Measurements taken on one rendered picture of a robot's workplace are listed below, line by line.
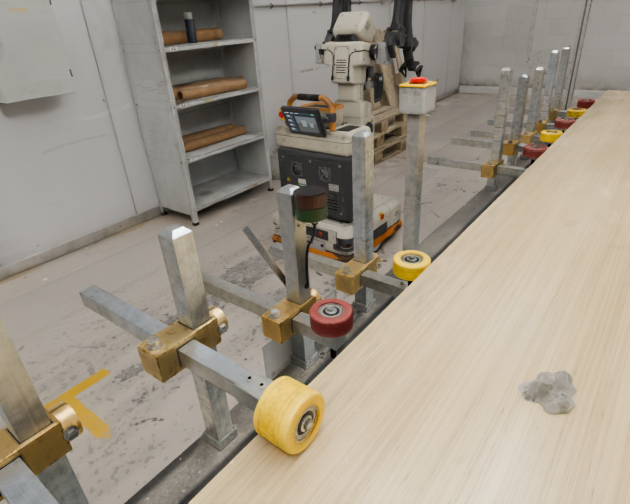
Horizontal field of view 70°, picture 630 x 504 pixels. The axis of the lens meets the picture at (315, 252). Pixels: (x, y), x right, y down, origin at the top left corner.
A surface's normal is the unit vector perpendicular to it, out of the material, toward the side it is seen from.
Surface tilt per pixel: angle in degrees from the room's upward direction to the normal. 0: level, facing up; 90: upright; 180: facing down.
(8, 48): 90
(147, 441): 0
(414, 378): 0
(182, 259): 90
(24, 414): 90
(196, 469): 0
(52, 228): 90
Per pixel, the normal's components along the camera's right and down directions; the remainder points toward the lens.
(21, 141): 0.79, 0.25
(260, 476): -0.06, -0.88
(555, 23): -0.61, 0.40
